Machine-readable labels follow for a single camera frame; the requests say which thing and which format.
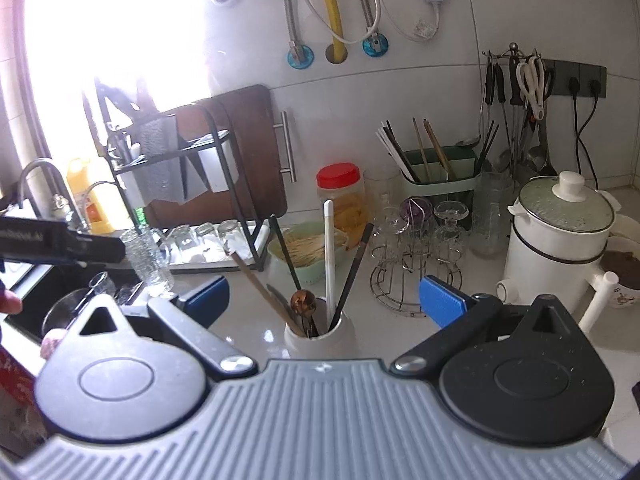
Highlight white drip tray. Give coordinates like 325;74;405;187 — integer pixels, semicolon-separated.
159;230;257;269

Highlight clear crystal goblet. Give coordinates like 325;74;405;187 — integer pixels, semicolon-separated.
433;201;472;257
395;197;435;258

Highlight wooden chopstick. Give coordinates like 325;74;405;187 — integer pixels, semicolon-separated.
228;251;307;337

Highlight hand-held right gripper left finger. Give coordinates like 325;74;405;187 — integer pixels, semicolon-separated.
65;275;259;380

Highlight tall textured glass pitcher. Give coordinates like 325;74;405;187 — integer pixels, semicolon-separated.
120;226;177;297

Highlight white ceramic mug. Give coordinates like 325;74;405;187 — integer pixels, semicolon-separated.
283;296;359;362

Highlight white chopstick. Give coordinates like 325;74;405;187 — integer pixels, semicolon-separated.
323;199;336;332

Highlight yellow detergent jug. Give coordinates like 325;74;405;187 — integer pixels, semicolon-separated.
66;156;115;235

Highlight tall chrome faucet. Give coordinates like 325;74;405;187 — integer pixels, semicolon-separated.
19;158;87;233

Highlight person's left hand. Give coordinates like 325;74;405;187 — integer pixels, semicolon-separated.
0;289;24;317

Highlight white-handled scissors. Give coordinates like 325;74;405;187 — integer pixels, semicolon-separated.
516;56;549;122

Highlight white cutlery holder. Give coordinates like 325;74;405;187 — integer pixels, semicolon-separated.
197;131;242;194
119;157;147;198

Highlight black power cables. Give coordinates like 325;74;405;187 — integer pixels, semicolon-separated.
570;79;603;192

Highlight set of hanging kitchen utensils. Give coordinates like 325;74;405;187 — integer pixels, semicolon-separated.
460;41;560;177

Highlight copper spoon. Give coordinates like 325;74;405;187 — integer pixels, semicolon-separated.
290;289;318;339

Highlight white patterned bowl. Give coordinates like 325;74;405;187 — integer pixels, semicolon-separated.
599;215;640;307

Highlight yellow gas hose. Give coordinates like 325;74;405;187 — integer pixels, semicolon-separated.
312;0;347;64

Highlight white electric pot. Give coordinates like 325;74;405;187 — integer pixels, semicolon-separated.
496;170;624;334

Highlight clear glass jar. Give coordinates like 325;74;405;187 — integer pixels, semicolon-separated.
362;164;404;227

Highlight plain black chopstick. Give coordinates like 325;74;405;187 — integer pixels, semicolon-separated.
269;213;304;311

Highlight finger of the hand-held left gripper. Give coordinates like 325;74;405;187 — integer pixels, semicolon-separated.
74;236;127;266

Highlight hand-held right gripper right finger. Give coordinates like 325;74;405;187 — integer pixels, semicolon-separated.
390;275;587;377

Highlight red-lid plastic jar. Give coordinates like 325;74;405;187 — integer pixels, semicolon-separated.
315;162;366;234

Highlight blue pipe flange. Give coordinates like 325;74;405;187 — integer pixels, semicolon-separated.
362;34;391;59
285;44;317;69

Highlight wall hoses and pipes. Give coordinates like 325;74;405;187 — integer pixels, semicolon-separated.
281;0;442;45

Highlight bunch of assorted chopsticks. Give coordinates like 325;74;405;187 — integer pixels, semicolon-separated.
376;117;460;184

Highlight wire glass rack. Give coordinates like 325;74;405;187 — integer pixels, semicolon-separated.
369;240;464;318

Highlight steel bar handle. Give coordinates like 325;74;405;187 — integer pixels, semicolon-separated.
272;110;299;184

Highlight gray patterned cloth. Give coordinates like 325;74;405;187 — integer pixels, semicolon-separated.
131;114;212;207

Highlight green plastic basket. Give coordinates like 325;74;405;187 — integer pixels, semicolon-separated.
266;221;351;287

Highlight black power strip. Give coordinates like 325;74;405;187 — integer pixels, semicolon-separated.
541;58;608;99

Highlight clear glass tumbler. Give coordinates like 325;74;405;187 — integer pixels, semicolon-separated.
171;225;197;262
217;219;247;257
195;222;219;261

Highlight corrugated steel hose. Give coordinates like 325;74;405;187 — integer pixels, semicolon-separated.
244;0;307;61
349;0;387;50

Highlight brown wooden cutting board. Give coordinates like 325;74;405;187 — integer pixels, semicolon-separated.
144;84;289;232

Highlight black kitchen sink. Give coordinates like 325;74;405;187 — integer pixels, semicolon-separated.
9;259;148;343

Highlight ribbed glass pitcher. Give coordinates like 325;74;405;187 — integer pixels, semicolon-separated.
471;171;517;259

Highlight red printed box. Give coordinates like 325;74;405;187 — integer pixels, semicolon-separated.
0;345;48;461

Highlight black chopstick brown band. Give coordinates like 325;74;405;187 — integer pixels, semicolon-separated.
329;223;375;333

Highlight small stemmed glass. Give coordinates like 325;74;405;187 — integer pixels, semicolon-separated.
88;270;119;302

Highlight dried noodles bundle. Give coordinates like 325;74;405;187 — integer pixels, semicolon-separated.
279;231;349;267

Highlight black metal dish rack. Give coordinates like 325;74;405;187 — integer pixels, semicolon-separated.
94;79;267;274

